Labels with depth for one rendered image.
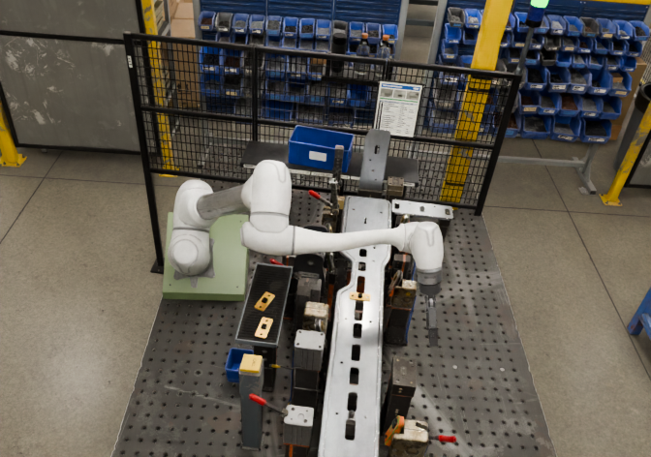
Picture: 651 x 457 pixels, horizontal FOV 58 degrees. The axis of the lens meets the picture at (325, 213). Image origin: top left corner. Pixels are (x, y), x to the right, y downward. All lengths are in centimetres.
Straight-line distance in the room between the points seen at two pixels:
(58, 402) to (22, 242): 134
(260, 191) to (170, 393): 90
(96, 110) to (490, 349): 322
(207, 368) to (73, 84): 267
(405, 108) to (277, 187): 117
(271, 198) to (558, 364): 227
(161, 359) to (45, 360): 117
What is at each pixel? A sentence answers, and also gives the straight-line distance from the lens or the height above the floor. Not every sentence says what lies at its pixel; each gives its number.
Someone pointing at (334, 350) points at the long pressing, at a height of 100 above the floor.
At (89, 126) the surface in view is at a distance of 475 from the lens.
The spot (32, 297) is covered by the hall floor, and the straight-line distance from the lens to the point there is 395.
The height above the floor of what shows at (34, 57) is 89.
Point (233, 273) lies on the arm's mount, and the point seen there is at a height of 81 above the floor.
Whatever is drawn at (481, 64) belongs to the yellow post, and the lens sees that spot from 296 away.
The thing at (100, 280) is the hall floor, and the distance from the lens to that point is 394.
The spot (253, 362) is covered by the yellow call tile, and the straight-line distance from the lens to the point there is 193.
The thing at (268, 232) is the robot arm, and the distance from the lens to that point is 198.
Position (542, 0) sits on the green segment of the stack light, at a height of 190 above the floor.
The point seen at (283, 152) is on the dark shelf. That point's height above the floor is 103.
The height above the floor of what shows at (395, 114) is 127.
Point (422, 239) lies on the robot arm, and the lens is 204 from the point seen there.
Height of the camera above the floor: 270
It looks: 38 degrees down
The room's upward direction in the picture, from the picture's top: 5 degrees clockwise
